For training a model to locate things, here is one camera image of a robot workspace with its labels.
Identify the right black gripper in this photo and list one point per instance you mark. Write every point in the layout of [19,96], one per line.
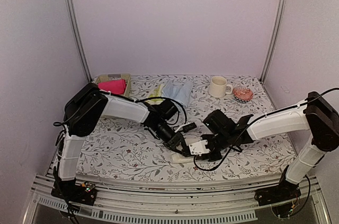
[214,158]

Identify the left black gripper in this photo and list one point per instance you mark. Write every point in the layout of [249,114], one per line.
[174,142]

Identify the cream towel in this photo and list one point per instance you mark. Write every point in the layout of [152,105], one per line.
[177,158]

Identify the pink towel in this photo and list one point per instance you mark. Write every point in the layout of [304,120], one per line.
[114,86]

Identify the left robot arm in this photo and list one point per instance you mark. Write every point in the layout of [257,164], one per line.
[91,104]

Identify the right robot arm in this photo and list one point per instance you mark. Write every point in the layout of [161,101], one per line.
[313,114]

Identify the blue rolled towel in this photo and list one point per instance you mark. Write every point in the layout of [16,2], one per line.
[180,93]

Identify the green white towel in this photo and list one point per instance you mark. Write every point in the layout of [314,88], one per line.
[156,92]

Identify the cream ceramic mug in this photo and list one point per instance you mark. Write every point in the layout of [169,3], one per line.
[219,87]

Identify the red patterned bowl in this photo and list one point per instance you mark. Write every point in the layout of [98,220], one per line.
[242,94]

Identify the green plastic basket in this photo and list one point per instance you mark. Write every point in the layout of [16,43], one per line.
[109,77]

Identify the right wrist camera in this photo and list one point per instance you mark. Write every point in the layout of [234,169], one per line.
[198,147]

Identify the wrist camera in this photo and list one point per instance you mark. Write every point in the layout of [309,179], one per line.
[198,147]
[186,127]

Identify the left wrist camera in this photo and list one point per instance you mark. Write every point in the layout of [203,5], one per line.
[186,127]

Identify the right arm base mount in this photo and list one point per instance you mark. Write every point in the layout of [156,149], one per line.
[277,194]

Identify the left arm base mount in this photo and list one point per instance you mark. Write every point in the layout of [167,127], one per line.
[71,192]

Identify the right aluminium post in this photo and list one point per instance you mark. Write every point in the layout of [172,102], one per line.
[273,40]

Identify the aluminium post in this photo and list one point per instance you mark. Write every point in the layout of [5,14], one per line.
[273,40]
[78,40]

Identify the left aluminium post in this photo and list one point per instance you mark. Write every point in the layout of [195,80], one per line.
[78,40]

